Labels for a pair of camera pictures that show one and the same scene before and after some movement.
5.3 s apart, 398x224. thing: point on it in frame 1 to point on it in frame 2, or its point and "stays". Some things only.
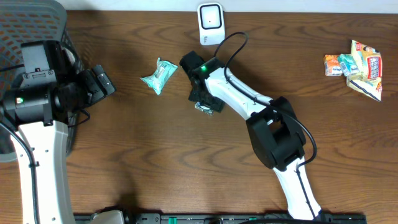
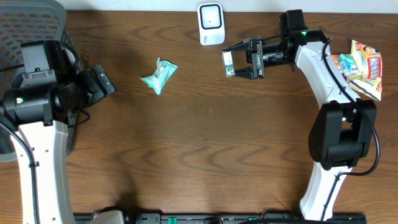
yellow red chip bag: [369, 62] stays
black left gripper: [100, 81] stays
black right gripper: [214, 104] to [255, 53]
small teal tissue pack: [348, 65] stays
